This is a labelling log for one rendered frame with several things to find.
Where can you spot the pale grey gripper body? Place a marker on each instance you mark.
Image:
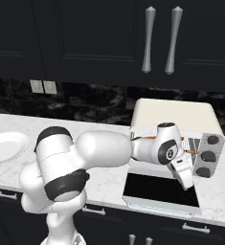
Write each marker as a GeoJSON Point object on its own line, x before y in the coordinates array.
{"type": "Point", "coordinates": [184, 175]}

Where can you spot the black upper cupboard door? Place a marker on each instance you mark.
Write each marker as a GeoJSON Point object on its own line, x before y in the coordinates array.
{"type": "Point", "coordinates": [94, 35]}
{"type": "Point", "coordinates": [206, 41]}
{"type": "Point", "coordinates": [11, 35]}

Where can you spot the white round plate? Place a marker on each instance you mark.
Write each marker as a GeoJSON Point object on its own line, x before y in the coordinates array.
{"type": "Point", "coordinates": [5, 146]}

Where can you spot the cream toaster oven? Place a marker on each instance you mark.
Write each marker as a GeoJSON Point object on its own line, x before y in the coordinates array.
{"type": "Point", "coordinates": [174, 113]}

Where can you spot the black drawer front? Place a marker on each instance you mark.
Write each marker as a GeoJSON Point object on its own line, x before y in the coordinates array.
{"type": "Point", "coordinates": [181, 231]}
{"type": "Point", "coordinates": [5, 199]}
{"type": "Point", "coordinates": [117, 217]}

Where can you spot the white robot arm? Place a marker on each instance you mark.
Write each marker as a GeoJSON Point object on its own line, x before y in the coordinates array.
{"type": "Point", "coordinates": [101, 148]}

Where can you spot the dark toaster oven knob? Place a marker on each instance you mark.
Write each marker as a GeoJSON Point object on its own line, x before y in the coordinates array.
{"type": "Point", "coordinates": [203, 172]}
{"type": "Point", "coordinates": [213, 139]}
{"type": "Point", "coordinates": [208, 156]}

